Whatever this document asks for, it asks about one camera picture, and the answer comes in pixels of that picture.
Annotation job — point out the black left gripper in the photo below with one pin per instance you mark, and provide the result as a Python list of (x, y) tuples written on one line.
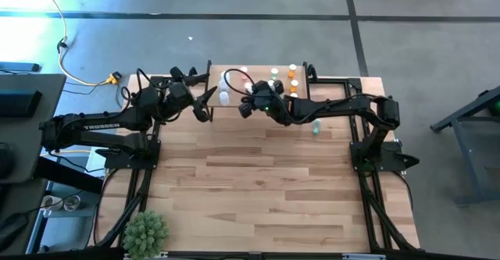
[(179, 98)]

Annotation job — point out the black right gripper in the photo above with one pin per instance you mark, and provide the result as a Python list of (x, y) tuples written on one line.
[(271, 104)]

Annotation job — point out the large teal pill bottle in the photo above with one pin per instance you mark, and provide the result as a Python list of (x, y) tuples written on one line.
[(274, 72)]

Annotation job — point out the medium orange pill bottle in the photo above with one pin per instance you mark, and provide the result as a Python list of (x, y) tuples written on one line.
[(294, 85)]

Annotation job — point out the small orange pill bottle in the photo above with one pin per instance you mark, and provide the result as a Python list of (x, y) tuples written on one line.
[(292, 70)]

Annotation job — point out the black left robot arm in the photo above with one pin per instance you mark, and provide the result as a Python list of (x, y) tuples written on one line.
[(97, 125)]

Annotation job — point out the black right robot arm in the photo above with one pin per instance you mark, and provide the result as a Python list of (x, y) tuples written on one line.
[(332, 107)]

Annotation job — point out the green artificial plant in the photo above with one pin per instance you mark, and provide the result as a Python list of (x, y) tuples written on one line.
[(144, 234)]

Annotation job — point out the black metal beam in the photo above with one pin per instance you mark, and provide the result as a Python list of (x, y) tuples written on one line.
[(66, 174)]

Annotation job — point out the glass cup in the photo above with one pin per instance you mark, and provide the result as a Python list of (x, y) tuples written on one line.
[(72, 203)]

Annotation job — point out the grey desk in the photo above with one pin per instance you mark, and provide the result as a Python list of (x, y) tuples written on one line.
[(35, 135)]

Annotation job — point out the black rectangular device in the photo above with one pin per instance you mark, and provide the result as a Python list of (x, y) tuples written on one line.
[(19, 103)]

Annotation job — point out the black flat bar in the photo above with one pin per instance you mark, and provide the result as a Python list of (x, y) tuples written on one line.
[(19, 66)]

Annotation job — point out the white cup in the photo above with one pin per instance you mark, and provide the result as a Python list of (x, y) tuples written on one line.
[(51, 202)]

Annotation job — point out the black left wrist camera housing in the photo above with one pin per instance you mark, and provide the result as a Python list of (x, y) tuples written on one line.
[(177, 73)]

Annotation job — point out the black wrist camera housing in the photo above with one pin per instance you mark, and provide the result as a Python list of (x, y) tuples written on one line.
[(278, 86), (177, 73)]

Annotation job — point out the wooden shelf black metal frame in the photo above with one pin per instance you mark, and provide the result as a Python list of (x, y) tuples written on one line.
[(261, 72)]

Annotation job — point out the black right wrist camera housing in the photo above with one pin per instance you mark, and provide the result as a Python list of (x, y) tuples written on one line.
[(278, 86)]

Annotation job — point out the black aluminium rig frame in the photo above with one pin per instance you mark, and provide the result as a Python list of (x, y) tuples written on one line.
[(354, 83)]

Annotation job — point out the blue-grey metal table frame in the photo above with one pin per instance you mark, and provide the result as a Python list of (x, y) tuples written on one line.
[(465, 166)]

